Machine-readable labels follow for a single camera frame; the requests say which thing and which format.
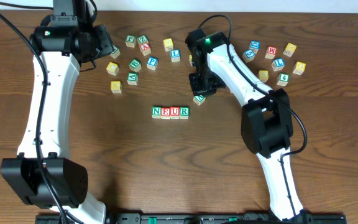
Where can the red E block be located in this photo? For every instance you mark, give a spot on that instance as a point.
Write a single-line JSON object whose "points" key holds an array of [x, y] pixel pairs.
{"points": [[165, 113]]}

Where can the blue L block right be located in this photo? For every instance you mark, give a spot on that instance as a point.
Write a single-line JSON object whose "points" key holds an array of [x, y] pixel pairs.
{"points": [[278, 64]]}

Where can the green Z block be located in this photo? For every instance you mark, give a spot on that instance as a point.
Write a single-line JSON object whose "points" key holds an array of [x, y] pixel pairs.
{"points": [[142, 39]]}

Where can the green J block upper left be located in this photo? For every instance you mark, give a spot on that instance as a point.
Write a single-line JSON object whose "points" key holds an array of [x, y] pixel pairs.
{"points": [[130, 41]]}

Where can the yellow O block left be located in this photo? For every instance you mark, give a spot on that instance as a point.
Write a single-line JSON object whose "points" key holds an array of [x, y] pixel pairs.
{"points": [[190, 60]]}

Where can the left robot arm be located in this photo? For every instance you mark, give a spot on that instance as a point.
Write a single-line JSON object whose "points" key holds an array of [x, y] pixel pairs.
{"points": [[42, 173]]}

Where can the yellow S block right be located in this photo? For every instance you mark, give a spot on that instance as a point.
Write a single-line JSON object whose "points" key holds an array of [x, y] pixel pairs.
{"points": [[263, 75]]}

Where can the yellow C block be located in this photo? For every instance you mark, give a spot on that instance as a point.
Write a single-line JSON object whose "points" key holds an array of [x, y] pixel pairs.
{"points": [[112, 68]]}

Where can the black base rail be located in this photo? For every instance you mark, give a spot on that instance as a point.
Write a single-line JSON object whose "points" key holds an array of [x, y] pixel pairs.
{"points": [[258, 218]]}

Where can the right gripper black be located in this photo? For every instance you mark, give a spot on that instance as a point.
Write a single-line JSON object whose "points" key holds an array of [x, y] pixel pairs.
{"points": [[202, 84]]}

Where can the red U block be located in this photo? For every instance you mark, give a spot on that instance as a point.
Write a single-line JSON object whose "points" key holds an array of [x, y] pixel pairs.
{"points": [[174, 112]]}

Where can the red M block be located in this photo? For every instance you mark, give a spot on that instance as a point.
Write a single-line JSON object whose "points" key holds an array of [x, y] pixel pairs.
{"points": [[271, 52]]}

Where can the yellow G block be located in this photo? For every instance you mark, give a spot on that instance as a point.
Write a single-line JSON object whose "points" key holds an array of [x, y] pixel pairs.
{"points": [[299, 68]]}

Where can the green L block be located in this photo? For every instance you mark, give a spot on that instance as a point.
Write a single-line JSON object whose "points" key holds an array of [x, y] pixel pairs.
{"points": [[115, 53]]}

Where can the green 4 block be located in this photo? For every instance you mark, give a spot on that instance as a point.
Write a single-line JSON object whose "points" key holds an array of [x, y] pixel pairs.
{"points": [[283, 79]]}

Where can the yellow K block left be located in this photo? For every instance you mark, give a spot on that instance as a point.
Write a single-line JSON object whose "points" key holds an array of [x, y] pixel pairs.
{"points": [[116, 86]]}

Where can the blue 5 block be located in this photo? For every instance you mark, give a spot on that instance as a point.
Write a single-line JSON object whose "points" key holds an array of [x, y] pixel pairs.
{"points": [[248, 55]]}

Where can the yellow S block top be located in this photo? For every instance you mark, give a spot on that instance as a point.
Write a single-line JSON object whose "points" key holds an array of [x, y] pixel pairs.
{"points": [[168, 44]]}

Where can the blue D block right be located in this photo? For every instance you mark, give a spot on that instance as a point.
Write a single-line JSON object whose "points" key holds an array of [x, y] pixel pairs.
{"points": [[254, 46]]}

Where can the yellow k block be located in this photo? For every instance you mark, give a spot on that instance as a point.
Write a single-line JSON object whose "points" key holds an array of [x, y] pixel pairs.
{"points": [[116, 86], [289, 49]]}

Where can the blue l block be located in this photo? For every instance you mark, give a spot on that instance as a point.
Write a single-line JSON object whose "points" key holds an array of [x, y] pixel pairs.
{"points": [[175, 55], [278, 64]]}

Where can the green N block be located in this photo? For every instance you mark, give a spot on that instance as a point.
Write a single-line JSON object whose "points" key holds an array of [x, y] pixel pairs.
{"points": [[156, 112]]}

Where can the blue P block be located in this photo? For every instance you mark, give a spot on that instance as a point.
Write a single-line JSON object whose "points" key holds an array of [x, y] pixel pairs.
{"points": [[152, 63]]}

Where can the red A block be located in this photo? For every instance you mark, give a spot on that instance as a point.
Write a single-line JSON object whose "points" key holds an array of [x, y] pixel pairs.
{"points": [[145, 48]]}

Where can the red I block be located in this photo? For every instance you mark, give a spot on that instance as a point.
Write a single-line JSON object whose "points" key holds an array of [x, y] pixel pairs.
{"points": [[199, 99]]}

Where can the blue L block centre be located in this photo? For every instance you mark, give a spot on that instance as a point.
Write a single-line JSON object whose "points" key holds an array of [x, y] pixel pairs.
{"points": [[175, 55]]}

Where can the green R block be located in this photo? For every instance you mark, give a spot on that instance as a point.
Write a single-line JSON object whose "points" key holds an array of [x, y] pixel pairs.
{"points": [[184, 112]]}

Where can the yellow K block right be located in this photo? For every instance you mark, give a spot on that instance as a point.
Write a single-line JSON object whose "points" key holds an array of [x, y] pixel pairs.
{"points": [[289, 49]]}

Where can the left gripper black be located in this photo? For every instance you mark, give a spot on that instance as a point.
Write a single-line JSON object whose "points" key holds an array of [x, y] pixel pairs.
{"points": [[105, 38]]}

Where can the yellow s block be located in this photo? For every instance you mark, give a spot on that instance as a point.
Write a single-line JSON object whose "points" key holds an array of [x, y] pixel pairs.
{"points": [[263, 75], [168, 44]]}

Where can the green B block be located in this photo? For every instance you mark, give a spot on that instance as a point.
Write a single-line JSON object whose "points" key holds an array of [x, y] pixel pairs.
{"points": [[135, 65]]}

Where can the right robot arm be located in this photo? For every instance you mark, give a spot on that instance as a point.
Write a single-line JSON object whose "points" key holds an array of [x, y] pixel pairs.
{"points": [[266, 123]]}

